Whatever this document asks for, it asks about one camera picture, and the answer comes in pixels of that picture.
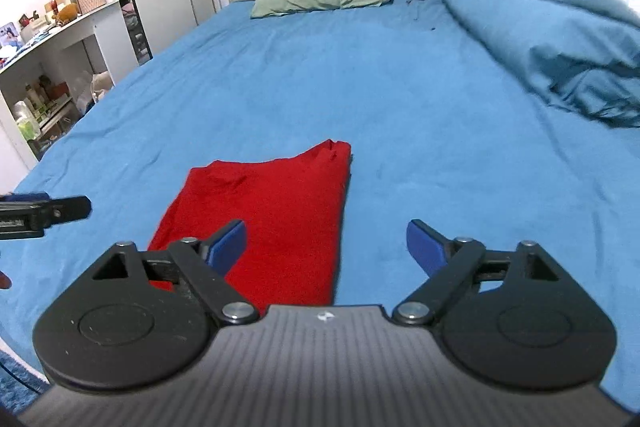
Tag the white plastic bag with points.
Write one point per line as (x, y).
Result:
(101, 86)

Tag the person's left hand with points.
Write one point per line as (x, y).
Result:
(4, 281)

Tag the blue duvet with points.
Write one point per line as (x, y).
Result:
(545, 37)

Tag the white desk with shelves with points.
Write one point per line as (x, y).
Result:
(75, 52)

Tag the red knit sweater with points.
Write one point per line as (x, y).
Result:
(280, 212)

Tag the bed with blue sheet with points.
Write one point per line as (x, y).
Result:
(400, 107)

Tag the orange plush toy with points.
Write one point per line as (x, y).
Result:
(68, 14)

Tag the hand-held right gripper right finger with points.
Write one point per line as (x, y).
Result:
(425, 248)

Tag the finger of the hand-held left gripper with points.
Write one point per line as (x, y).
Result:
(70, 209)

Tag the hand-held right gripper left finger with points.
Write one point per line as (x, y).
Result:
(227, 247)

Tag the blue shaggy rug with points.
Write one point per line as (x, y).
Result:
(15, 382)

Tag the small photo frame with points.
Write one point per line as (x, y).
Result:
(9, 34)

